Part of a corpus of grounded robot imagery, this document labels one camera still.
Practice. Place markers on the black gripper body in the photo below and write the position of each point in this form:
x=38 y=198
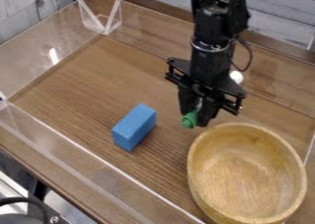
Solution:
x=205 y=74

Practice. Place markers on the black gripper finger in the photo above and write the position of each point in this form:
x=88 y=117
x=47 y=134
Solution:
x=210 y=108
x=187 y=99

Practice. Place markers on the green Expo marker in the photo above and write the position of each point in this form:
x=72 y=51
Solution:
x=190 y=118

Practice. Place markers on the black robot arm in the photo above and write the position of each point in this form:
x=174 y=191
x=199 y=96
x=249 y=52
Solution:
x=221 y=20

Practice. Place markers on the brown wooden bowl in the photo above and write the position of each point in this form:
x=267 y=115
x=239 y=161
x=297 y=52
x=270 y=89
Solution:
x=246 y=176

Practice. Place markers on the blue rectangular block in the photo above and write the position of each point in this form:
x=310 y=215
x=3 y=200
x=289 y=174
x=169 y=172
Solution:
x=135 y=125

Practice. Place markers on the clear acrylic barrier panel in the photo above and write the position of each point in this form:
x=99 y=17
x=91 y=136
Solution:
x=76 y=72

